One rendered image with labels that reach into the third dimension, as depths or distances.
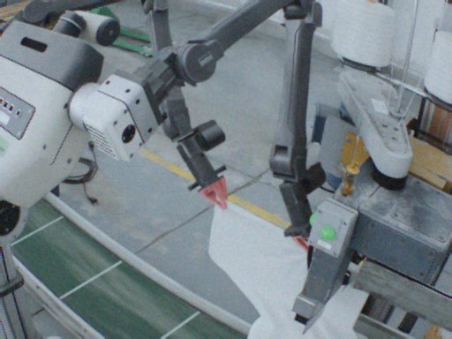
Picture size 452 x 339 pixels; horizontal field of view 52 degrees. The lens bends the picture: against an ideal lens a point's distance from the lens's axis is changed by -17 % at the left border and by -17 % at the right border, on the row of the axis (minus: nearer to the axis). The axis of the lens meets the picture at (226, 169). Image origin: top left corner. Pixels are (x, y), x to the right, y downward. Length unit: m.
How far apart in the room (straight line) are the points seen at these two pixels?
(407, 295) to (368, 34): 0.64
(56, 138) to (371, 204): 0.63
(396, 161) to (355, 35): 0.31
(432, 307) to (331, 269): 0.33
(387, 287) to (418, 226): 0.30
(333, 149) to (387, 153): 0.40
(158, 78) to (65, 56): 0.21
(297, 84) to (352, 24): 0.21
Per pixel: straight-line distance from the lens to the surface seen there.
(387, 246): 1.05
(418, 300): 1.29
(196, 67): 1.01
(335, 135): 1.46
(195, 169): 1.43
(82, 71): 1.02
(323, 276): 1.15
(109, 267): 2.24
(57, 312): 2.13
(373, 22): 1.22
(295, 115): 1.24
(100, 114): 0.91
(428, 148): 1.41
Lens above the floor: 1.87
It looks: 30 degrees down
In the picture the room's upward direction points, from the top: 8 degrees clockwise
